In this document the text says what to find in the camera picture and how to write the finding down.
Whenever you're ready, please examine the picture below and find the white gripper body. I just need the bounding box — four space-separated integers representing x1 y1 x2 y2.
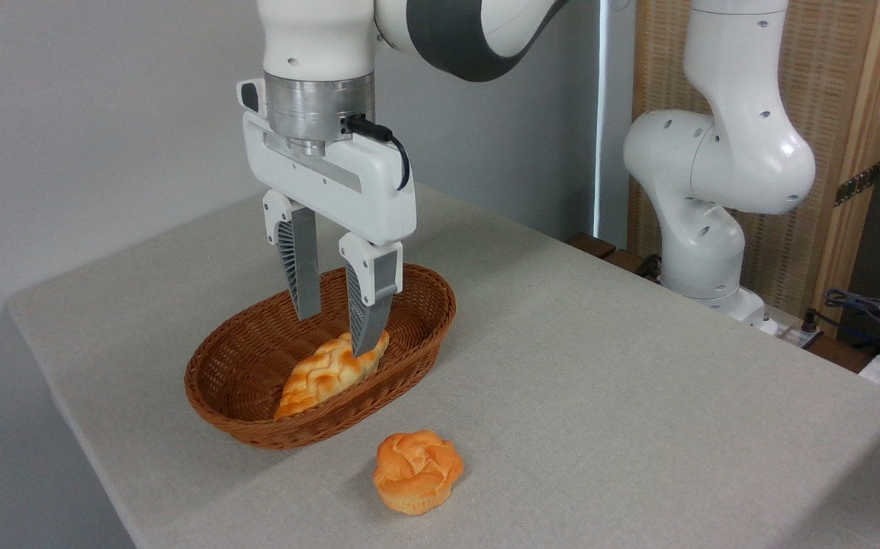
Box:
237 78 419 247

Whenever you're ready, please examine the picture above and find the gripper finger grey blade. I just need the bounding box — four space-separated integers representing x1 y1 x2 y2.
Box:
338 232 403 358
262 189 323 322

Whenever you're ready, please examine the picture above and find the round knotted orange bread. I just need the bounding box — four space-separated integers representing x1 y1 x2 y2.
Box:
373 429 465 516

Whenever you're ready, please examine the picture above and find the long braided bread loaf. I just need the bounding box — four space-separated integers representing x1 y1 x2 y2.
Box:
274 329 391 421

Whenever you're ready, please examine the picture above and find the brown wicker oval basket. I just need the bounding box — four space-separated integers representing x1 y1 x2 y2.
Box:
184 263 458 451

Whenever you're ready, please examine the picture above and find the brown wooden board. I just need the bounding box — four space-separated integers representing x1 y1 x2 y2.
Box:
565 233 618 260

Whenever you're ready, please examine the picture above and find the dark metal screen hinge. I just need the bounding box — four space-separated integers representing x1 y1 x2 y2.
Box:
834 162 880 208

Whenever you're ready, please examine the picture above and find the wooden woven screen panel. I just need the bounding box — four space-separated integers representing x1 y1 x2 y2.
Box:
628 0 880 336

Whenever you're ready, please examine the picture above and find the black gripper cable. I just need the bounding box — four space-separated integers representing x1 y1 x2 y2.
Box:
342 114 412 191

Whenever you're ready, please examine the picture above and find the bundle of dark cables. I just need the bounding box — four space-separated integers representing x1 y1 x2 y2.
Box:
802 288 880 353

